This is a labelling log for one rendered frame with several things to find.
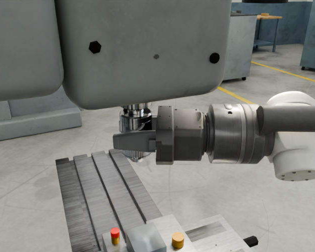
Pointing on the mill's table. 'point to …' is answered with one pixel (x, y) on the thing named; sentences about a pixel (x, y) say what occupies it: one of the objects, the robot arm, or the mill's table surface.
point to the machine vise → (197, 237)
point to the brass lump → (178, 240)
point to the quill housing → (141, 49)
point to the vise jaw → (170, 222)
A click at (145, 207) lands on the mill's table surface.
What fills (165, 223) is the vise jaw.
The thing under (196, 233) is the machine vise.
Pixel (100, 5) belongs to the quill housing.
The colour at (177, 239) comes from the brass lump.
